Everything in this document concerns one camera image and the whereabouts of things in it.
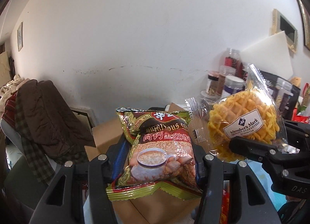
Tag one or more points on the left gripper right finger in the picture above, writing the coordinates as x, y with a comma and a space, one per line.
249, 202

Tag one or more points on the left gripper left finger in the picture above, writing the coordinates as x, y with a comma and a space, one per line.
62, 201

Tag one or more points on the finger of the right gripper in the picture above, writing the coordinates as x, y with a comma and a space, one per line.
254, 150

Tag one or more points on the yellow waffle snack bag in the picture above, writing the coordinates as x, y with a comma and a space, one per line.
251, 114

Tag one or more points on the green oatmeal snack packet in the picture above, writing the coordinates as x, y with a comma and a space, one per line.
160, 156

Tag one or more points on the large red crinkled snack bag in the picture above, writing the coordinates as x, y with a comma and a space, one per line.
225, 203

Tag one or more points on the light blue floral tablecloth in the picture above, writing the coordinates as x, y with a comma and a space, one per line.
278, 200

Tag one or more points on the black standing pouch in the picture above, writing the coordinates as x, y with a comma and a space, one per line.
283, 92

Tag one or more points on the brown jacket clothes pile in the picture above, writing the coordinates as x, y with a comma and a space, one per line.
47, 126

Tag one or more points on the jar with purple label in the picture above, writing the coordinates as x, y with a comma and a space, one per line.
232, 85

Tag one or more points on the open cardboard box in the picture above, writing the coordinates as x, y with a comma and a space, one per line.
160, 207

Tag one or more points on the jar with dark red label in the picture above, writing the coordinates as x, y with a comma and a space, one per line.
233, 59

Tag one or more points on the white foam board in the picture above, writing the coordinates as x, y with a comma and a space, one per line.
270, 55

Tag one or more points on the framed wall panel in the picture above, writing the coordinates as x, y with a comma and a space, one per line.
281, 23

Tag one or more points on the small wall picture frame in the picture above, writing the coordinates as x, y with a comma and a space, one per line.
20, 36

